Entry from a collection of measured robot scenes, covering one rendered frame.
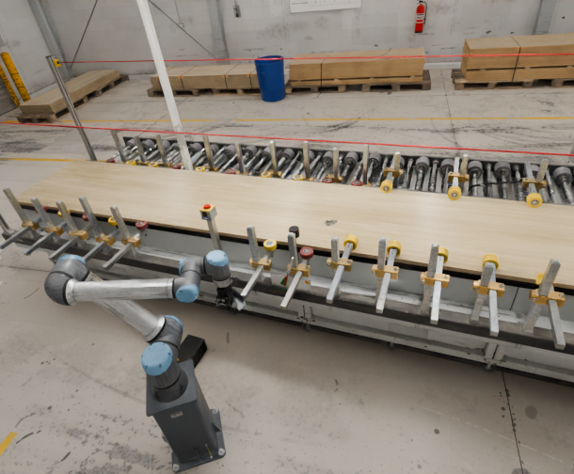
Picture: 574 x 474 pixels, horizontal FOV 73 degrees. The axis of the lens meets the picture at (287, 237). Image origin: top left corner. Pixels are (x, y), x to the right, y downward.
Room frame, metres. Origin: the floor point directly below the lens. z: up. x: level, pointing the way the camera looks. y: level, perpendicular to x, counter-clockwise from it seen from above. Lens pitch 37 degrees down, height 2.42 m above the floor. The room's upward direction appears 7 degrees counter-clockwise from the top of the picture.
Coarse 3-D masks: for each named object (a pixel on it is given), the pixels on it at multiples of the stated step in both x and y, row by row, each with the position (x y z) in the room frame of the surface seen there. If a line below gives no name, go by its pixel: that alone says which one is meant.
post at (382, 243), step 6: (384, 240) 1.51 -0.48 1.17; (378, 246) 1.52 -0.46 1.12; (384, 246) 1.51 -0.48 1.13; (378, 252) 1.52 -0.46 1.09; (384, 252) 1.51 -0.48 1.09; (378, 258) 1.52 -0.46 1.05; (384, 258) 1.50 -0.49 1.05; (378, 264) 1.52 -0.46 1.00; (384, 264) 1.51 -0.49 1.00; (378, 276) 1.51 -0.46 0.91; (378, 282) 1.51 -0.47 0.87; (378, 288) 1.51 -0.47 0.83; (378, 294) 1.51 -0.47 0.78
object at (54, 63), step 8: (48, 56) 3.77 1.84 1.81; (56, 64) 3.80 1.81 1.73; (56, 72) 3.79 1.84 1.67; (56, 80) 3.78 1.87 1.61; (64, 88) 3.80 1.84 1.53; (64, 96) 3.79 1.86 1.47; (72, 104) 3.80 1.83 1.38; (72, 112) 3.77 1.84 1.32; (80, 128) 3.78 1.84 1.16; (88, 144) 3.80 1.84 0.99; (88, 152) 3.78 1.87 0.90; (96, 160) 3.80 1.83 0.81
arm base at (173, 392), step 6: (180, 372) 1.23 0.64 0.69; (180, 378) 1.21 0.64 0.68; (186, 378) 1.23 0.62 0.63; (174, 384) 1.17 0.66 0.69; (180, 384) 1.18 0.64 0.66; (186, 384) 1.21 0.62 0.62; (156, 390) 1.16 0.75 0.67; (162, 390) 1.15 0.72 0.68; (168, 390) 1.15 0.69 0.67; (174, 390) 1.15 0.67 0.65; (180, 390) 1.17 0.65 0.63; (156, 396) 1.15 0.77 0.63; (162, 396) 1.14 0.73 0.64; (168, 396) 1.14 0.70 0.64; (174, 396) 1.14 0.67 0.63; (180, 396) 1.15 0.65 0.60; (162, 402) 1.13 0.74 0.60; (168, 402) 1.13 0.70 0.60
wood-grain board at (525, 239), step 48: (48, 192) 3.04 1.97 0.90; (96, 192) 2.93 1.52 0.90; (144, 192) 2.82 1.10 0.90; (192, 192) 2.72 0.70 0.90; (240, 192) 2.63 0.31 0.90; (288, 192) 2.54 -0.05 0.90; (336, 192) 2.45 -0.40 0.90; (432, 240) 1.78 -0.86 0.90; (480, 240) 1.72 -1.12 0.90; (528, 240) 1.67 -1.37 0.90
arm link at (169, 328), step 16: (64, 256) 1.44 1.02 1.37; (64, 272) 1.34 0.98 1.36; (80, 272) 1.39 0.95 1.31; (96, 304) 1.35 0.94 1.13; (112, 304) 1.36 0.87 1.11; (128, 304) 1.39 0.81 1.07; (128, 320) 1.35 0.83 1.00; (144, 320) 1.37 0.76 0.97; (160, 320) 1.41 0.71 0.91; (176, 320) 1.46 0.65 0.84; (144, 336) 1.35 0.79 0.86; (160, 336) 1.34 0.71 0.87; (176, 336) 1.37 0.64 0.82
